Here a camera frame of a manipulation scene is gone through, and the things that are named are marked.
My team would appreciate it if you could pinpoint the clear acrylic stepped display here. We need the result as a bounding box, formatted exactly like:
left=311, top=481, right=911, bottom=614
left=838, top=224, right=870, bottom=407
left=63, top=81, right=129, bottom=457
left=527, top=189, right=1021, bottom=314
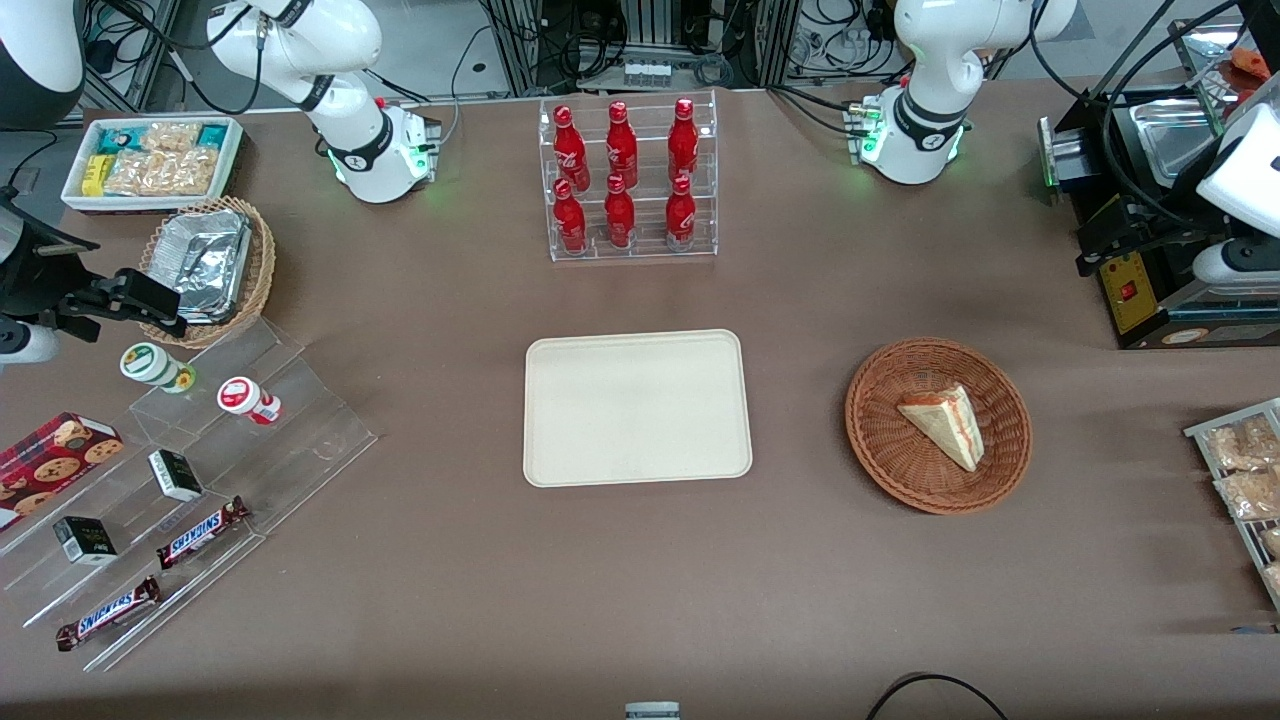
left=0, top=315, right=379, bottom=673

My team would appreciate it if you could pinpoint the thin black looped cable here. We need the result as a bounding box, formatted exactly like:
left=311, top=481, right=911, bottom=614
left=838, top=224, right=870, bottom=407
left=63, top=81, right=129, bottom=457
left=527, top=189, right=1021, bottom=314
left=865, top=673, right=1011, bottom=720

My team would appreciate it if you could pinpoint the round brown wicker basket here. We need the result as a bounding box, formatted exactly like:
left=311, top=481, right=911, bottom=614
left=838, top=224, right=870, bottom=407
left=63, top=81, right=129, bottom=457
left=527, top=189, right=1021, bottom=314
left=845, top=337, right=1033, bottom=516

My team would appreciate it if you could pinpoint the small clear cracker bag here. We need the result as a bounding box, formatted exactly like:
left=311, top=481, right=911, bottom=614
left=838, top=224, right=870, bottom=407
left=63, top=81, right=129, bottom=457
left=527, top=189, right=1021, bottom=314
left=140, top=121, right=202, bottom=152

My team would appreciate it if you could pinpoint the red lidded yogurt cup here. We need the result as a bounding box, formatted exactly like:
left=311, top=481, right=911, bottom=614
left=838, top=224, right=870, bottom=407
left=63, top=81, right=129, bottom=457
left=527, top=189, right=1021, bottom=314
left=217, top=376, right=283, bottom=426

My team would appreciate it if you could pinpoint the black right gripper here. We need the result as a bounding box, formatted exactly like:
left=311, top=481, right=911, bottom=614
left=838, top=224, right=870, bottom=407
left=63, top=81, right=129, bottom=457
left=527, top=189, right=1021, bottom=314
left=0, top=248, right=189, bottom=342

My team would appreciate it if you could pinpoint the green lidded yogurt cup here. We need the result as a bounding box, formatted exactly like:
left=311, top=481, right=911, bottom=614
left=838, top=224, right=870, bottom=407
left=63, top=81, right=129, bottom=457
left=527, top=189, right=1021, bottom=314
left=120, top=342, right=196, bottom=394

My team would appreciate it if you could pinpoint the black countertop machine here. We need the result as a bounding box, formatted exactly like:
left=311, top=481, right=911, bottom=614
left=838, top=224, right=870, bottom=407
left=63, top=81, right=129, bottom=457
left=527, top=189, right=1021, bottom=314
left=1038, top=85, right=1280, bottom=351

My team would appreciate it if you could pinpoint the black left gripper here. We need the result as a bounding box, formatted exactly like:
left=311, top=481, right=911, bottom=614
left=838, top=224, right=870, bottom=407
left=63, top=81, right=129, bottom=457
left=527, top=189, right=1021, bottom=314
left=1075, top=195, right=1217, bottom=279

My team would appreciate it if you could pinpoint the aluminium foil container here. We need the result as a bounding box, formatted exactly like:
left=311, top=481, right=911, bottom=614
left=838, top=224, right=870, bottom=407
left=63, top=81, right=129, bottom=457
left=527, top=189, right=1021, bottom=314
left=152, top=210, right=252, bottom=324

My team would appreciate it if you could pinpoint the cream rectangular plastic tray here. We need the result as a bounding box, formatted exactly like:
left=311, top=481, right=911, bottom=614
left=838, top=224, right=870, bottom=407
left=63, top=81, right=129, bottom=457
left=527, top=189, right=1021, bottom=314
left=523, top=329, right=754, bottom=489

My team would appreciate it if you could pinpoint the oval wicker basket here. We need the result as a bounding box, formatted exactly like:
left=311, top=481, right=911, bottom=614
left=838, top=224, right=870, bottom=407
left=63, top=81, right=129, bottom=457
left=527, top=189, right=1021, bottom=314
left=138, top=196, right=277, bottom=350

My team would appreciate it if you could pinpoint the brown Snickers bar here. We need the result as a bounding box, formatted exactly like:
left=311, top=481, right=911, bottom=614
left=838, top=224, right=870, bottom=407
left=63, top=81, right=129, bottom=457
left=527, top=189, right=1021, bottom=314
left=156, top=496, right=252, bottom=571
left=55, top=576, right=162, bottom=652

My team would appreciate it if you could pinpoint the large clear cracker bag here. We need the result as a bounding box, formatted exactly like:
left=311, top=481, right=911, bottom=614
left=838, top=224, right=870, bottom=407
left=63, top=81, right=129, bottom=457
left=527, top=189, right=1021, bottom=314
left=104, top=147, right=219, bottom=197

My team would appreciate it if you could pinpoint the aluminium frame rack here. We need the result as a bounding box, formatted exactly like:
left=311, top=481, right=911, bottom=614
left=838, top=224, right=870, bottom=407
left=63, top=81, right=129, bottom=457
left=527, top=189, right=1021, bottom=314
left=480, top=0, right=801, bottom=96

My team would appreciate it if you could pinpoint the triangular sandwich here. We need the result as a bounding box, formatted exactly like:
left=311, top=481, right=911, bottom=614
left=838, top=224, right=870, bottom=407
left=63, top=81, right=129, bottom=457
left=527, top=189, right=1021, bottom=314
left=896, top=384, right=986, bottom=473

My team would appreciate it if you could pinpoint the small black carton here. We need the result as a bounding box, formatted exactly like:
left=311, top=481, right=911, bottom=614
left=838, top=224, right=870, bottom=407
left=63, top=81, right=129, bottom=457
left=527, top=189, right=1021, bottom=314
left=148, top=450, right=204, bottom=503
left=52, top=516, right=119, bottom=566

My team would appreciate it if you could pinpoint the red cookie box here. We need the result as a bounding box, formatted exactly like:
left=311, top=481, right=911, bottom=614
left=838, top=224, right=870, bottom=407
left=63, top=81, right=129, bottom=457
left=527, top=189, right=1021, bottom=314
left=0, top=412, right=126, bottom=533

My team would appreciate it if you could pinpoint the thick black cable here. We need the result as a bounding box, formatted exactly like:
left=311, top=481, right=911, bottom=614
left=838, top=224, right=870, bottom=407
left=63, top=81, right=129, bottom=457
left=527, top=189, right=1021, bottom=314
left=1030, top=0, right=1241, bottom=231

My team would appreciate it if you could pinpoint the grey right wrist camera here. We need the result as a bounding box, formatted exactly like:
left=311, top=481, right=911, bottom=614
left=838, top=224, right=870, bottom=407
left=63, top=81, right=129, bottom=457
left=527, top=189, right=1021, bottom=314
left=0, top=318, right=61, bottom=366

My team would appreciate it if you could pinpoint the white rectangular snack bin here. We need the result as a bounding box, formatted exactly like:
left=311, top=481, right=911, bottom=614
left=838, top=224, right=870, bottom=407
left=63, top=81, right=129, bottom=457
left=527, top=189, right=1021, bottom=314
left=60, top=116, right=245, bottom=216

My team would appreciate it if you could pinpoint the red cola bottle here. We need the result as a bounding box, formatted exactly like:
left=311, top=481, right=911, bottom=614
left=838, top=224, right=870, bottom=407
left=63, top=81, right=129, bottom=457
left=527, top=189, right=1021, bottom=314
left=668, top=97, right=700, bottom=184
left=606, top=100, right=639, bottom=189
left=665, top=175, right=697, bottom=251
left=553, top=178, right=588, bottom=255
left=604, top=173, right=636, bottom=249
left=553, top=105, right=591, bottom=193

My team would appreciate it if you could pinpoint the clear acrylic bottle rack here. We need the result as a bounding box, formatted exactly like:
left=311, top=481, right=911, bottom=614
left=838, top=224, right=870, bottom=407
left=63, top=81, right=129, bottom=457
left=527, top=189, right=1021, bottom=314
left=538, top=89, right=719, bottom=263

